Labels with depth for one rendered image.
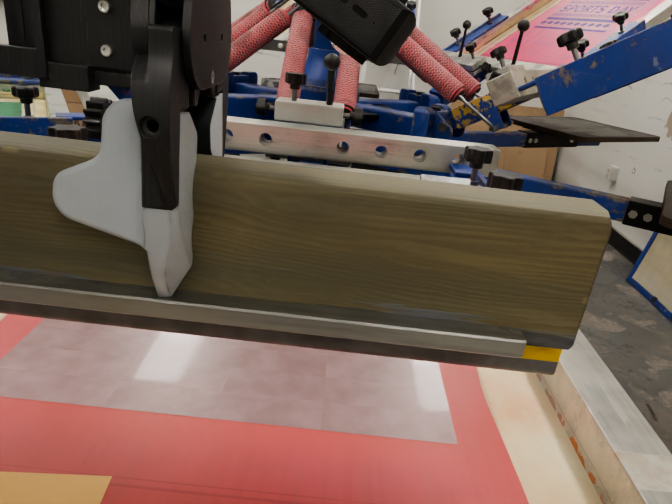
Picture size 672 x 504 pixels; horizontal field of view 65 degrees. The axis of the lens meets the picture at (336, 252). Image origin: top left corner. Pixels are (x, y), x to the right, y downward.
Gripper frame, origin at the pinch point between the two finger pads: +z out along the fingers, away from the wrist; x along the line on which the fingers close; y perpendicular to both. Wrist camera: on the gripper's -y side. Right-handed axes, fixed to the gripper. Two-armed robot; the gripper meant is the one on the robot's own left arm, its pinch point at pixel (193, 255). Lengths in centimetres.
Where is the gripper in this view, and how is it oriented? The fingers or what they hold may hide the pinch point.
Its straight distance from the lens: 28.8
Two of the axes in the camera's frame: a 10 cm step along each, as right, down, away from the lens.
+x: -0.4, 3.9, -9.2
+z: -1.1, 9.1, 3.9
